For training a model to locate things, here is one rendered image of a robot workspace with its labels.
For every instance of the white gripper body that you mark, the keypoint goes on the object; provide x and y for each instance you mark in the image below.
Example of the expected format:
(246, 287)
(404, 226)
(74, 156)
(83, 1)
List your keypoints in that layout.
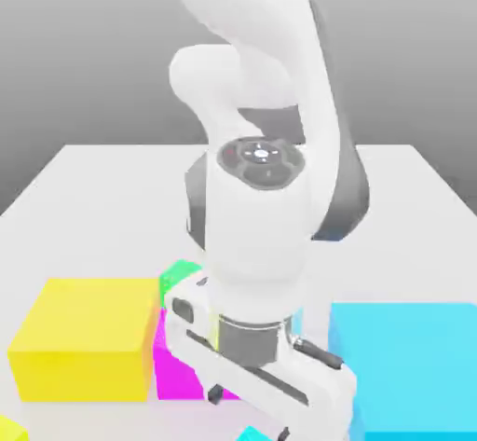
(320, 385)

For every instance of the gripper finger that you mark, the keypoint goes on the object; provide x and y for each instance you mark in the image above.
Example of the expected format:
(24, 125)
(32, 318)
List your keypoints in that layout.
(214, 394)
(284, 435)

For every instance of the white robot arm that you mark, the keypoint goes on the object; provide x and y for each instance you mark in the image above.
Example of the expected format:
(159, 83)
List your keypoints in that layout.
(257, 224)

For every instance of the small cyan cube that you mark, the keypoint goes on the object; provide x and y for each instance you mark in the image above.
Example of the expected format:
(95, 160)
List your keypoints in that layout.
(253, 435)

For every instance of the small yellow cube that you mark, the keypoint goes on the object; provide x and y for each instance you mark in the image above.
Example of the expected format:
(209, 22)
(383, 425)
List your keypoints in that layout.
(11, 429)

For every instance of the large magenta box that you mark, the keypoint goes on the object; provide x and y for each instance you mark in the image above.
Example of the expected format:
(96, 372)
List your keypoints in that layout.
(175, 374)

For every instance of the large cyan box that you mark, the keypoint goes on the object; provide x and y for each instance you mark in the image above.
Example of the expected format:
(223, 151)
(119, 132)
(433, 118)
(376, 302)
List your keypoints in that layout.
(413, 370)

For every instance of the large green box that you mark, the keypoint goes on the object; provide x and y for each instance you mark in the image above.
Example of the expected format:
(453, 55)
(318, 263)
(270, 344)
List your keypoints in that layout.
(175, 277)

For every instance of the large yellow box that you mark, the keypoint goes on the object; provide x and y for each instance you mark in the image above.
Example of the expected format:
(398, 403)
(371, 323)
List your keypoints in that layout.
(82, 336)

